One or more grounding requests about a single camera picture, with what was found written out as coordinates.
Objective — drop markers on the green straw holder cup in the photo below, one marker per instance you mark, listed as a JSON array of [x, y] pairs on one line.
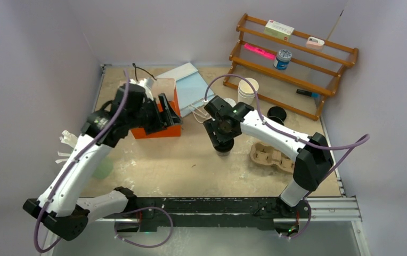
[[104, 169]]

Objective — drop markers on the black cup lid rear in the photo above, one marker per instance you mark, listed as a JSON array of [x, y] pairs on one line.
[[277, 112]]

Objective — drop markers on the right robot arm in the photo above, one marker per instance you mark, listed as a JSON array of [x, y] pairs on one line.
[[309, 153]]

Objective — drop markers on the black paper cup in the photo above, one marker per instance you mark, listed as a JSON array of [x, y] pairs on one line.
[[223, 150], [277, 120]]

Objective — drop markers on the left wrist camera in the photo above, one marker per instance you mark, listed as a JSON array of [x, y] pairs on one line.
[[147, 84]]

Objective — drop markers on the light blue paper bag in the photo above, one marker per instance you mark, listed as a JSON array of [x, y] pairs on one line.
[[192, 91]]

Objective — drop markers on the blue white round tin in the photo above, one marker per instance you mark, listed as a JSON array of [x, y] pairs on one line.
[[282, 59]]

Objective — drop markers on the pink highlighter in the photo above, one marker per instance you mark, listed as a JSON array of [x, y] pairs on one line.
[[258, 51]]

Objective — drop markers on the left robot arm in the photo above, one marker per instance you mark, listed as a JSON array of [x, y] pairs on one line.
[[60, 208]]

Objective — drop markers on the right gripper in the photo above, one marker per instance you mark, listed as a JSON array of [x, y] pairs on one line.
[[211, 126]]

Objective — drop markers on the white green box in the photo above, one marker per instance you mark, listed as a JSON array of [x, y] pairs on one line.
[[278, 30]]

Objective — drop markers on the black blue marker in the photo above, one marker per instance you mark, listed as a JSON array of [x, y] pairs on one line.
[[307, 93]]

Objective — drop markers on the stacked white paper cups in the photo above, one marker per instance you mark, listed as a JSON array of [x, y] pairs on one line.
[[246, 90]]

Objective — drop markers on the thin wooden stick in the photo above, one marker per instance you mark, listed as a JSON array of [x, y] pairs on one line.
[[334, 26]]

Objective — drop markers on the pink white tape dispenser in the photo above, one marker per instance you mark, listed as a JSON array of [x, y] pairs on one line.
[[315, 43]]

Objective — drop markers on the white cup lid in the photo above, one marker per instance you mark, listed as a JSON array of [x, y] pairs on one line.
[[230, 101]]

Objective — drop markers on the orange paper bag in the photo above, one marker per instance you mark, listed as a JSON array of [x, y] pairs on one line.
[[161, 85]]

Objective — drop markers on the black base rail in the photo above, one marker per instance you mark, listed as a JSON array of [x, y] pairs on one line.
[[262, 213]]

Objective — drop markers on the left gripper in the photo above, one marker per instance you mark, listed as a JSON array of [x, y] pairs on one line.
[[159, 122]]

